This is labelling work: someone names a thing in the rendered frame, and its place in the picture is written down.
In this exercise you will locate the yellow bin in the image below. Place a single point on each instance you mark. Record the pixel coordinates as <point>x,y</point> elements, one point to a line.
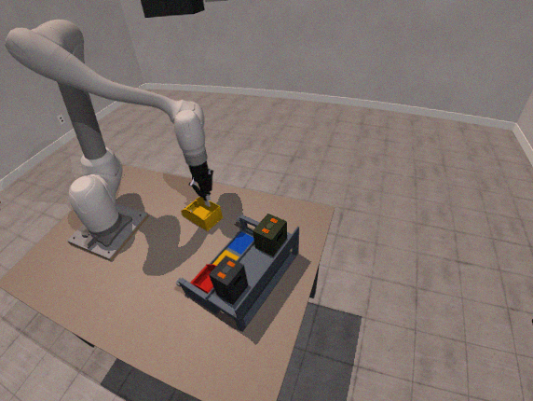
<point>200,215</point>

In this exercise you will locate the red bin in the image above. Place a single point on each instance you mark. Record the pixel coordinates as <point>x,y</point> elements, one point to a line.
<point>202,280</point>

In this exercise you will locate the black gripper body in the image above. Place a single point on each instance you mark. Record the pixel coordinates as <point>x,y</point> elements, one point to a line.
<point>197,170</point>

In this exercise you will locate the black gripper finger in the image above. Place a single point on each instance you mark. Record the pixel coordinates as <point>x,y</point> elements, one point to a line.
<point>208,189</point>
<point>201,190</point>

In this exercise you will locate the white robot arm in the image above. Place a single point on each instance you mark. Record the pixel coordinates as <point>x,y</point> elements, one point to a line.
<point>43,50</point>

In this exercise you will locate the dark grey metal shelf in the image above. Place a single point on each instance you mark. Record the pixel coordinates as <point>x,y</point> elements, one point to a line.
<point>258,271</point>

